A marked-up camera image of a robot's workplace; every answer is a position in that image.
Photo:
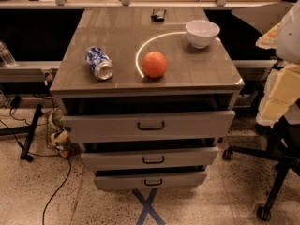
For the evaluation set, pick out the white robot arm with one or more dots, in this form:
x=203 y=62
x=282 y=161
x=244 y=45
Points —
x=282 y=87

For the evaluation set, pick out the white bowl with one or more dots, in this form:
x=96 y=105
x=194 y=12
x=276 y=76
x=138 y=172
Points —
x=201 y=33

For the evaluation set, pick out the small black object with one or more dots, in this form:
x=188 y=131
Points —
x=158 y=15

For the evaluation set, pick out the black stand leg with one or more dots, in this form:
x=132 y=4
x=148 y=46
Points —
x=28 y=130

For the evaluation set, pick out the orange fruit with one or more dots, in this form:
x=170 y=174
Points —
x=154 y=64

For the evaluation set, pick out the black office chair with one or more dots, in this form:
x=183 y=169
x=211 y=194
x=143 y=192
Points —
x=283 y=146

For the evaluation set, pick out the grey drawer cabinet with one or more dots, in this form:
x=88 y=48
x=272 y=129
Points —
x=125 y=78

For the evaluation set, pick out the blue tape cross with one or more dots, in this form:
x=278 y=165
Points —
x=147 y=207

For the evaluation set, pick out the clear plastic bottle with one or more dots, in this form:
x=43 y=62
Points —
x=6 y=55

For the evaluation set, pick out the wire basket with items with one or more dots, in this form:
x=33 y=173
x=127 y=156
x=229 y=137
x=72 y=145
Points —
x=59 y=137

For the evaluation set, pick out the blue white soda can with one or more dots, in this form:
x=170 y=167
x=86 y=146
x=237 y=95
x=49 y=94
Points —
x=99 y=62

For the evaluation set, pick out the grey drawer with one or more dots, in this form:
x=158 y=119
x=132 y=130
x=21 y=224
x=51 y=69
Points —
x=148 y=126
x=148 y=159
x=155 y=180

